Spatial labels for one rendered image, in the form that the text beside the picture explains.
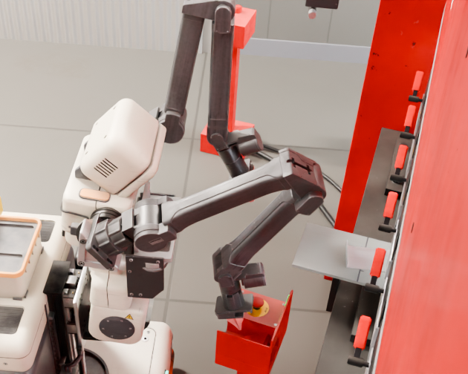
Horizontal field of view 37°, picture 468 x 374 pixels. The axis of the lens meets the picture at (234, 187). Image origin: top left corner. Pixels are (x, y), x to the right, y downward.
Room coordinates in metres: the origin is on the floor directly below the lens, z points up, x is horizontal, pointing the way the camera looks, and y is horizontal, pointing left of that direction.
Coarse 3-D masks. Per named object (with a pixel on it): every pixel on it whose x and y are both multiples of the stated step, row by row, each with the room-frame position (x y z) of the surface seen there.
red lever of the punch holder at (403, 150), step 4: (400, 148) 1.48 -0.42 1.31; (404, 148) 1.47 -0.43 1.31; (400, 152) 1.47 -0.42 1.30; (404, 152) 1.47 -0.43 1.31; (400, 156) 1.46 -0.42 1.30; (404, 156) 1.46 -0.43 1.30; (396, 160) 1.45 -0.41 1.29; (400, 160) 1.45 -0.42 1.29; (404, 160) 1.45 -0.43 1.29; (396, 164) 1.44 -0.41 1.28; (400, 164) 1.44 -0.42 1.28; (396, 168) 1.44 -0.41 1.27; (400, 168) 1.44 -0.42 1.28; (396, 172) 1.43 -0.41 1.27; (392, 176) 1.42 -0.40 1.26; (396, 176) 1.42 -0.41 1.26; (400, 176) 1.42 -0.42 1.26; (392, 180) 1.42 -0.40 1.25; (396, 180) 1.41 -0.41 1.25; (400, 180) 1.41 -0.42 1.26; (404, 180) 1.41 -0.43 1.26
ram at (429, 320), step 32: (448, 0) 2.04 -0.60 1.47; (448, 32) 1.47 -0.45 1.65; (448, 64) 1.13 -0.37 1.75; (448, 96) 0.90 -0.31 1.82; (448, 128) 0.75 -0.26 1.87; (416, 160) 1.29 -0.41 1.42; (448, 160) 0.63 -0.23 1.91; (416, 192) 0.99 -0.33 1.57; (448, 192) 0.54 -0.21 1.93; (416, 224) 0.79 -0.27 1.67; (448, 224) 0.47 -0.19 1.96; (416, 256) 0.65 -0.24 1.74; (448, 256) 0.41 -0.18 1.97; (416, 288) 0.54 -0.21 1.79; (448, 288) 0.36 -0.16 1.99; (416, 320) 0.46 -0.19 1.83; (448, 320) 0.32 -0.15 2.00; (384, 352) 0.66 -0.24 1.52; (416, 352) 0.39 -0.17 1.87; (448, 352) 0.28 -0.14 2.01
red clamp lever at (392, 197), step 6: (390, 192) 1.29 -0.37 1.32; (390, 198) 1.28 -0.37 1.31; (396, 198) 1.28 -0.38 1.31; (390, 204) 1.27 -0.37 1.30; (390, 210) 1.26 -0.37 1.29; (384, 216) 1.25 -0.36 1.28; (390, 216) 1.25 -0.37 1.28; (384, 222) 1.24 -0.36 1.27; (378, 228) 1.23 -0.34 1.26; (384, 228) 1.22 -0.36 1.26; (390, 228) 1.22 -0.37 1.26
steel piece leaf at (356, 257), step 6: (348, 246) 1.42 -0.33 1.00; (354, 246) 1.42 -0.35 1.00; (348, 252) 1.40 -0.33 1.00; (354, 252) 1.40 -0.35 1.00; (360, 252) 1.40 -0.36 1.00; (366, 252) 1.40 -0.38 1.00; (372, 252) 1.41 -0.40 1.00; (348, 258) 1.38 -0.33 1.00; (354, 258) 1.38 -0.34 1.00; (360, 258) 1.38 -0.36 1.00; (366, 258) 1.38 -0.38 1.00; (372, 258) 1.38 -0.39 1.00; (348, 264) 1.35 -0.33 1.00; (354, 264) 1.35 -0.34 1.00; (360, 264) 1.36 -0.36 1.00; (366, 264) 1.36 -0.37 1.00
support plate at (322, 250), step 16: (304, 240) 1.43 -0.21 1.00; (320, 240) 1.44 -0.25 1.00; (336, 240) 1.44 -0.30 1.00; (352, 240) 1.45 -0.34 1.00; (368, 240) 1.45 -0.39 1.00; (304, 256) 1.37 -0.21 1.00; (320, 256) 1.38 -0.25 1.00; (336, 256) 1.38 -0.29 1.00; (320, 272) 1.32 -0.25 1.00; (336, 272) 1.32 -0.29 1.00; (352, 272) 1.33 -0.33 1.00; (368, 272) 1.33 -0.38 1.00; (384, 272) 1.33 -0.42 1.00
